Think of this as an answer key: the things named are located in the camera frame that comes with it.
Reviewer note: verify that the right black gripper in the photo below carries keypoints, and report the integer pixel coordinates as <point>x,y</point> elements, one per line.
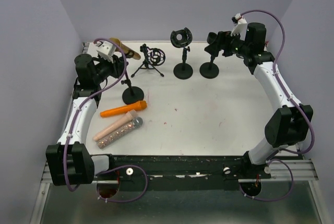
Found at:
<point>224,39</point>

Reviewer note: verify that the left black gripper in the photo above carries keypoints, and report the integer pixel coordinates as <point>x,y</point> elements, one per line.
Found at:
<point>117,67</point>

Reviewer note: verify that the gold microphone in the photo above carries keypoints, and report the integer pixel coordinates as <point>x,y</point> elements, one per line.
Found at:
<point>129,53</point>

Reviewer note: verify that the black round base shock stand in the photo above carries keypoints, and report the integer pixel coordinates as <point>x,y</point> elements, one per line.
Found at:
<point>181,39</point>

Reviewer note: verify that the black tripod shock mount stand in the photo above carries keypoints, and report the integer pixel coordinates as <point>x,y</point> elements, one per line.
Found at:
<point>153,57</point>

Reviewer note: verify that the orange microphone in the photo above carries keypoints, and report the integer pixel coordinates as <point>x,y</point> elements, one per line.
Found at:
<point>137,106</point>

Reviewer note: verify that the pink microphone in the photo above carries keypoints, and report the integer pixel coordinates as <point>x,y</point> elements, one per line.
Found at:
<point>129,116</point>

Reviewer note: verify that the silver glitter microphone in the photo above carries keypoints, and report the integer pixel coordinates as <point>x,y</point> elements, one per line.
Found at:
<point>120,132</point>

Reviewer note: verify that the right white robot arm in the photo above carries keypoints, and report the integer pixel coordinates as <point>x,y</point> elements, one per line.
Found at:
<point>288,125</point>

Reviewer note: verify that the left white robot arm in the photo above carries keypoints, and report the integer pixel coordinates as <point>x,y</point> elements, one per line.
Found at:
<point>69,161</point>

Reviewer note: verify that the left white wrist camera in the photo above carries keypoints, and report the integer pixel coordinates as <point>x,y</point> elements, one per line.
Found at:
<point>105,49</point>

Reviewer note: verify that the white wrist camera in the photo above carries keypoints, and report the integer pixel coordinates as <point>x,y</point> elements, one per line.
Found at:
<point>105,49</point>
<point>240,24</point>

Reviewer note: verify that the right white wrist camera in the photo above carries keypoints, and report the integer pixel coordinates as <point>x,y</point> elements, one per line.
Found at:
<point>240,24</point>

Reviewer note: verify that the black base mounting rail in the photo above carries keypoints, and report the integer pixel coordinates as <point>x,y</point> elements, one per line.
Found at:
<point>180,173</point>

